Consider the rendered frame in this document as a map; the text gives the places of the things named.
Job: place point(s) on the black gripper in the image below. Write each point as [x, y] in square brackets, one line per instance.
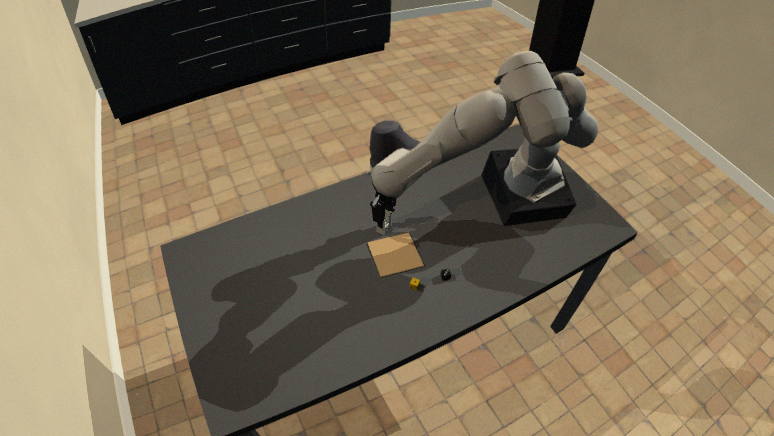
[382, 209]

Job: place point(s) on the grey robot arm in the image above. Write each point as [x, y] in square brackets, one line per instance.
[526, 91]

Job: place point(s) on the orange flat mat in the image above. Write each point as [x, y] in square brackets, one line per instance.
[395, 254]

